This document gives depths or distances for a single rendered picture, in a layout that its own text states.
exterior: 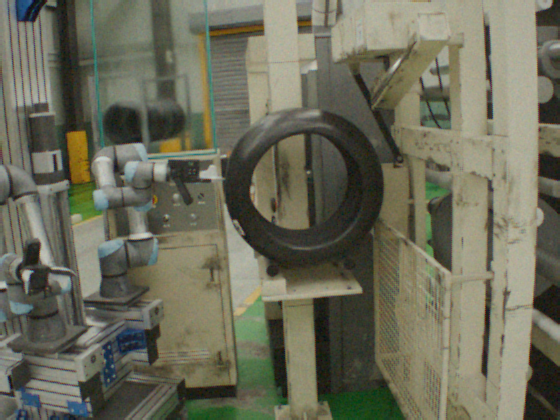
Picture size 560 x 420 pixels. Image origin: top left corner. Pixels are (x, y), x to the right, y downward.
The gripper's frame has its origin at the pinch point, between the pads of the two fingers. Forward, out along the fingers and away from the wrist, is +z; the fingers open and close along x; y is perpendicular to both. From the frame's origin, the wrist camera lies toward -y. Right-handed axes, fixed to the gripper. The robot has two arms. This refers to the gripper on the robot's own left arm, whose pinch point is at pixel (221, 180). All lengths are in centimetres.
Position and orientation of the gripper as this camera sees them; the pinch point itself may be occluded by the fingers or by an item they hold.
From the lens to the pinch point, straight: 207.5
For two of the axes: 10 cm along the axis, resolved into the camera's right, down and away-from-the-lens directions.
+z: 10.0, 0.4, 0.7
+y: 0.5, -9.8, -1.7
